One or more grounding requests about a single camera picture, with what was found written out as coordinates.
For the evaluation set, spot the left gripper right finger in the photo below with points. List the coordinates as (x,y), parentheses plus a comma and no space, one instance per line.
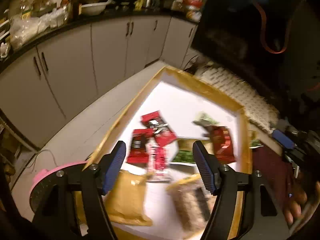
(223,183)

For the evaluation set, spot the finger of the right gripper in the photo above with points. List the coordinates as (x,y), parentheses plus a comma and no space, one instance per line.
(283,139)

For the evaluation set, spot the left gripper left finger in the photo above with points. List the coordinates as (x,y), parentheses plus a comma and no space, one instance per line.
(96,181)

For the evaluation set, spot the green gold snack packet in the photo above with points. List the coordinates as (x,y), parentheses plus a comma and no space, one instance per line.
(184,154)

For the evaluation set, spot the white red snack sachet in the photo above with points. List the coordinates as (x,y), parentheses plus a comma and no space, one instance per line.
(157,168)

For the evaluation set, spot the white green lime snack packet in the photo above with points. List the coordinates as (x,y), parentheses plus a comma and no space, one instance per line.
(204,120)

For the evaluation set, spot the long red snack packet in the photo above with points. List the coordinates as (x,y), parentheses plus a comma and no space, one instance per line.
(162,132)

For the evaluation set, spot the person right hand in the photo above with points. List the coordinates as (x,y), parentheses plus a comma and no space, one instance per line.
(293,209)

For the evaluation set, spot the white computer keyboard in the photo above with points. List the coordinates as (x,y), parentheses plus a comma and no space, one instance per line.
(257,109)

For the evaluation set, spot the crumpled red snack packet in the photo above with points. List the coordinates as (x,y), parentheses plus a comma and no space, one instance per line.
(222,144)

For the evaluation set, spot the brown paper packet in box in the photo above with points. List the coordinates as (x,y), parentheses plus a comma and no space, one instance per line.
(124,204)

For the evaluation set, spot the dark red table cloth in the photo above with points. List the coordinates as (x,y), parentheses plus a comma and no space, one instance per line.
(277,173)

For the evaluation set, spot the small red black candy packet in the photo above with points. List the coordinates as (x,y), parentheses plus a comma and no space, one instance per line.
(138,153)

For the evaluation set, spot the pink tape roll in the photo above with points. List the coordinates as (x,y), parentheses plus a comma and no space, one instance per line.
(45,180)

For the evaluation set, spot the black monitor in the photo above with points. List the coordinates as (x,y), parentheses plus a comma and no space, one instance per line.
(274,44)

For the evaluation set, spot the white kitchen cabinets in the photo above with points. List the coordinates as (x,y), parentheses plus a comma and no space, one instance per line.
(52,79)

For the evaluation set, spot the dark glass bottle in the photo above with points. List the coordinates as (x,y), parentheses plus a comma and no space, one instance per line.
(75,9)

